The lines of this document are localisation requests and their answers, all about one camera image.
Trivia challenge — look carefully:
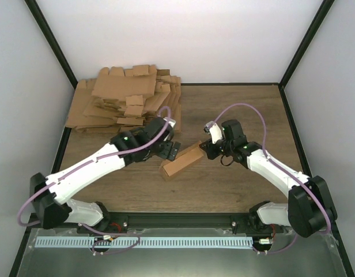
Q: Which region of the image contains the brown cardboard box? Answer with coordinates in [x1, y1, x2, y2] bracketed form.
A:
[159, 141, 205, 181]

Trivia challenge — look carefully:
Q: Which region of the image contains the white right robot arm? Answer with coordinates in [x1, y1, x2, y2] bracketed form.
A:
[199, 119, 338, 238]

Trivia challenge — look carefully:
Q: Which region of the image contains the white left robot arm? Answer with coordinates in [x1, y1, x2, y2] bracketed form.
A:
[30, 117, 180, 233]

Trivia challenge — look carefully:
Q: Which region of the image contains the stack of flat cardboard boxes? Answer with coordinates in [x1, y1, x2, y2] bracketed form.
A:
[65, 65, 182, 133]

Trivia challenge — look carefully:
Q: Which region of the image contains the light blue slotted strip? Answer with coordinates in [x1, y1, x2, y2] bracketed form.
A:
[35, 236, 253, 249]

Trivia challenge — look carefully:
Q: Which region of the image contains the grey metal front plate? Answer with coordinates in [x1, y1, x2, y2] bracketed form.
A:
[10, 229, 346, 276]

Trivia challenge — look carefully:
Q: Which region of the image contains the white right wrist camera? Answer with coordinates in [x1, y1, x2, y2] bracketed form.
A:
[204, 121, 223, 144]

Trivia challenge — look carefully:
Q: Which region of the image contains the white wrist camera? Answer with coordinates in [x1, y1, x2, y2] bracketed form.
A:
[164, 117, 176, 128]
[204, 121, 223, 144]

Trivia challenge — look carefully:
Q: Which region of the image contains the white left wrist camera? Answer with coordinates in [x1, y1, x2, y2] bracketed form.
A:
[164, 117, 176, 128]

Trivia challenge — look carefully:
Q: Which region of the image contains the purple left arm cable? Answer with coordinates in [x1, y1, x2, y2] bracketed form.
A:
[16, 105, 172, 256]

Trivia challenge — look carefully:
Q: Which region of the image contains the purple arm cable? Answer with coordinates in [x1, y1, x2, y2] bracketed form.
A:
[214, 102, 333, 254]
[16, 105, 172, 256]

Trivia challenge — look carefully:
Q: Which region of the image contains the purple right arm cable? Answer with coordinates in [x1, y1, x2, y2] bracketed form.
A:
[214, 102, 333, 254]

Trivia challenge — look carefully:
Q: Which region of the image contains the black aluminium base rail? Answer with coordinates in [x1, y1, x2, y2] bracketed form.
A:
[29, 211, 334, 235]

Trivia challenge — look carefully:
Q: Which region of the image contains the black right frame post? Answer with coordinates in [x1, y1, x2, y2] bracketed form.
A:
[278, 0, 335, 87]

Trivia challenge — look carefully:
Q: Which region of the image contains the black frame post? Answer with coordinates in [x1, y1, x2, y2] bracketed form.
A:
[24, 0, 78, 89]
[278, 0, 335, 87]

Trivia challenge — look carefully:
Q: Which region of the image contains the black left frame post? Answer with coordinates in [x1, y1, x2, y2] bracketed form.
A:
[24, 0, 78, 89]

